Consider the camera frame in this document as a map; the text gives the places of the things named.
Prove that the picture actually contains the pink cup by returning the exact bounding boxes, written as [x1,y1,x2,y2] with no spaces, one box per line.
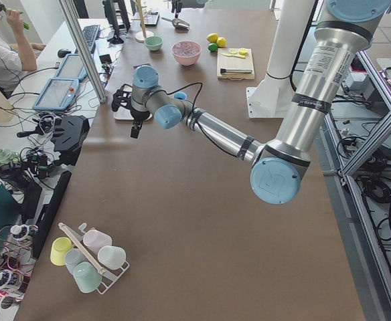
[82,229,112,255]

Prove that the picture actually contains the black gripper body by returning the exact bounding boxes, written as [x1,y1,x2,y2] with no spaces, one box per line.
[130,108,151,122]

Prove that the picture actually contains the lemon half upper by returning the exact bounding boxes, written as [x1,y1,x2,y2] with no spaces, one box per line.
[238,48,248,56]

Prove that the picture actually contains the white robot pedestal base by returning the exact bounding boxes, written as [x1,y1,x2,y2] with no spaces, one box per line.
[246,0,317,118]

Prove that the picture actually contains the aluminium frame post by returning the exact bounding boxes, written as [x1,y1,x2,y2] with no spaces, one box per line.
[58,0,107,104]

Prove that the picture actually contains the steel ice scoop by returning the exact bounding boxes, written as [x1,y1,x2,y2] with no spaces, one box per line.
[162,17,190,30]

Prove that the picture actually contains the black computer mouse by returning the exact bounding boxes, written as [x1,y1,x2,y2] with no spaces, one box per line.
[57,48,72,58]

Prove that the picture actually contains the cream rabbit tray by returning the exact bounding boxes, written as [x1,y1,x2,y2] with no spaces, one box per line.
[113,85,153,121]

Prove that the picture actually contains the clear ice cubes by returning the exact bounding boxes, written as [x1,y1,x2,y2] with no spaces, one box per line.
[172,41,200,58]

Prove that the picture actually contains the blue teach pendant near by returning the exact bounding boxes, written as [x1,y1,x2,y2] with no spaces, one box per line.
[32,78,80,111]

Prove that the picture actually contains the light blue cup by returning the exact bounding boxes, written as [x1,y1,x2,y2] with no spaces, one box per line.
[173,91,187,100]

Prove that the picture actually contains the yellow plastic knife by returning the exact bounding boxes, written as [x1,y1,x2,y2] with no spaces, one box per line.
[221,52,246,59]

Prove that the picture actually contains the yellow cup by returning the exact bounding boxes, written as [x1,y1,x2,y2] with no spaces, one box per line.
[50,237,73,266]

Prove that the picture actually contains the whole yellow lemon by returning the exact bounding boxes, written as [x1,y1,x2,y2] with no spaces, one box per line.
[206,33,219,43]
[216,37,227,48]

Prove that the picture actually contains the grey folded cloth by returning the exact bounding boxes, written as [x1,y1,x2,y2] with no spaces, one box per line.
[133,64,153,71]

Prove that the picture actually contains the black perforated device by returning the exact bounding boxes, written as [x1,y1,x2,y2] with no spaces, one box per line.
[51,116,90,166]

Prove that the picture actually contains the seated person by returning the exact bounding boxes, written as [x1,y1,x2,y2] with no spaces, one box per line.
[0,2,46,97]

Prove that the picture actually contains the black keyboard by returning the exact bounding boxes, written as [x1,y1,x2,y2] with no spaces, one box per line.
[82,25,100,54]

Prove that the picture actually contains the green bowl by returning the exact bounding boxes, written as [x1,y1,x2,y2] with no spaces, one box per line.
[144,35,163,51]

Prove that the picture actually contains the steel muddler black tip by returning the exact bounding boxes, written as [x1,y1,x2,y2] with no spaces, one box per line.
[220,68,253,74]

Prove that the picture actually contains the white cup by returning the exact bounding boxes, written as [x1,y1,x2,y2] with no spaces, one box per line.
[97,245,127,270]

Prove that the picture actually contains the green cup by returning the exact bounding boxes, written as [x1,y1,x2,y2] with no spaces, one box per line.
[72,261,102,294]

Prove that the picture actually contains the green lime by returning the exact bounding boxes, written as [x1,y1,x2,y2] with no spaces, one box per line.
[208,43,218,52]

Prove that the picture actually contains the wooden mug tree stand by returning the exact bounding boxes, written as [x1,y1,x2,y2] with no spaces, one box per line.
[132,0,154,43]

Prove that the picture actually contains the wooden cutting board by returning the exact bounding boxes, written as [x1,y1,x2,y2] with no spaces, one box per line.
[217,47,255,80]

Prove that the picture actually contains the wooden rack handle bar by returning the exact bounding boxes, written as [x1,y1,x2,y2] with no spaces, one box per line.
[58,222,106,276]

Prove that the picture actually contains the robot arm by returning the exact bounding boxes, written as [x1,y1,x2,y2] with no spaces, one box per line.
[131,1,391,205]

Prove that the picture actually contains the blue teach pendant far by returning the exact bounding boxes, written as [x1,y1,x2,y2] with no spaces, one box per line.
[56,53,87,81]

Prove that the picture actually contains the white wire cup rack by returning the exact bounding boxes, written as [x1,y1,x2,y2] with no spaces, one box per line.
[75,223,130,294]

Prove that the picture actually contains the blue teach pendant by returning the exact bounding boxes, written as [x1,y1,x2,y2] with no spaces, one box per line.
[56,53,87,81]
[32,78,80,111]

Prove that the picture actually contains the grey cup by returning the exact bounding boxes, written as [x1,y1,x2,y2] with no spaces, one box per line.
[64,247,87,274]

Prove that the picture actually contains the pink bowl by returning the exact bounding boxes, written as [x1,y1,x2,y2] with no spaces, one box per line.
[171,41,202,66]

